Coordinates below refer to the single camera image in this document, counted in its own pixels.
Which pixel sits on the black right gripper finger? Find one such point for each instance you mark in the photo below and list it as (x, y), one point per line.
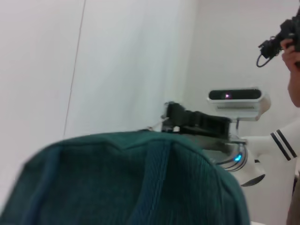
(173, 117)

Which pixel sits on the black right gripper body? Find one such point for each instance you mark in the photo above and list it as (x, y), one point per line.
(206, 126)

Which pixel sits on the dark teal fabric lunch bag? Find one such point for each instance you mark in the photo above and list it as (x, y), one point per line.
(117, 182)

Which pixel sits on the person's bare hand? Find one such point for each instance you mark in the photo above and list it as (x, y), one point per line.
(291, 55)

